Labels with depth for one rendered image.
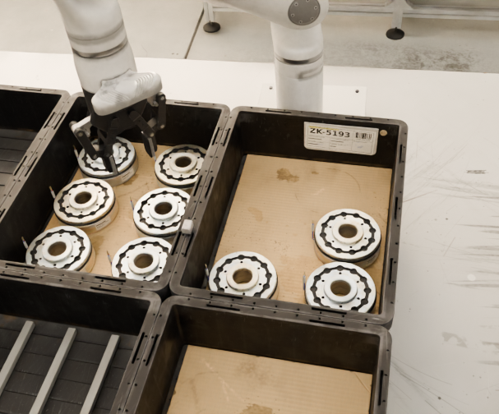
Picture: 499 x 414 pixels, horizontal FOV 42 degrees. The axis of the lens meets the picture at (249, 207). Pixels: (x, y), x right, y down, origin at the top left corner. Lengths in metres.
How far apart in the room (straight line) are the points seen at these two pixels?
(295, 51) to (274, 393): 0.60
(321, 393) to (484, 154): 0.70
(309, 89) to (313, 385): 0.57
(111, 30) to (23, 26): 2.58
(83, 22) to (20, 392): 0.51
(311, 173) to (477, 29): 2.05
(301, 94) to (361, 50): 1.68
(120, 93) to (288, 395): 0.45
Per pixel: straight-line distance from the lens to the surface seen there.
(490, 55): 2.95
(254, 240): 1.04
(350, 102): 1.39
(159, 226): 1.04
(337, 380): 0.91
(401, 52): 2.91
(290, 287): 0.98
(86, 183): 1.15
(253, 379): 0.91
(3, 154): 1.31
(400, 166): 1.02
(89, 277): 0.92
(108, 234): 1.09
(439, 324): 1.12
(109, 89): 0.81
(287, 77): 1.22
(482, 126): 1.48
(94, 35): 0.80
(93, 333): 0.99
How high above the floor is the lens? 1.64
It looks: 48 degrees down
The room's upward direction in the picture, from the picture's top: 5 degrees counter-clockwise
